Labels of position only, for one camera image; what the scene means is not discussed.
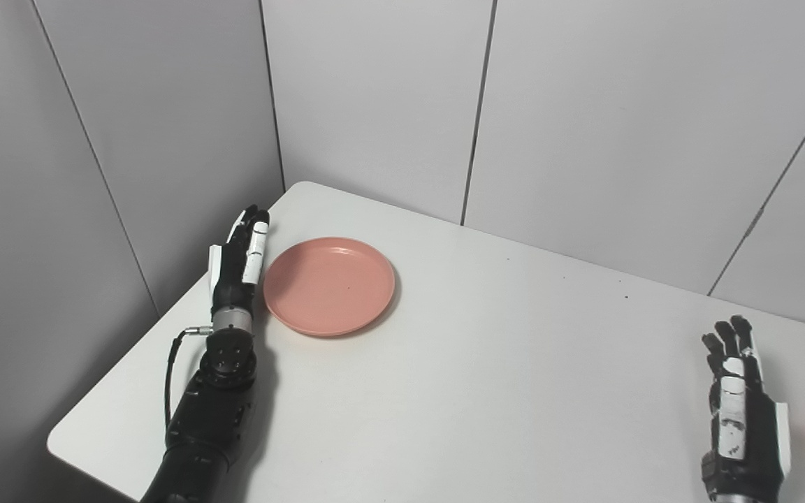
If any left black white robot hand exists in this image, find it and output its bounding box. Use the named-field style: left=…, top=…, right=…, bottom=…
left=208, top=205, right=271, bottom=319

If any pink round plate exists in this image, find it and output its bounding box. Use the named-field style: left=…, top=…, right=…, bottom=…
left=263, top=238, right=396, bottom=338

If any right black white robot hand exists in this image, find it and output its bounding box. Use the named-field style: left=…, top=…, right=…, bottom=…
left=700, top=315, right=792, bottom=503

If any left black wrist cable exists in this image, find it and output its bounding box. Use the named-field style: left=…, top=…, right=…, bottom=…
left=164, top=326, right=213, bottom=431

